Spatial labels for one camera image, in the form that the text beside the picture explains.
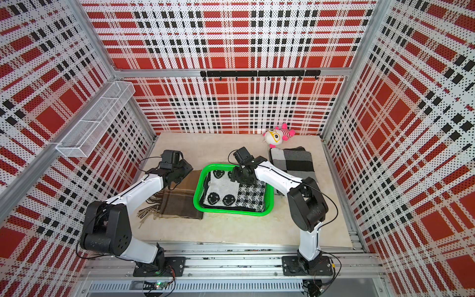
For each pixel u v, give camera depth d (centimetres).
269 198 84
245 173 66
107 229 44
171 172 68
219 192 89
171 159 70
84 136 70
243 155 72
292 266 73
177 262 75
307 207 49
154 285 69
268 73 89
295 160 107
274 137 111
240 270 74
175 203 89
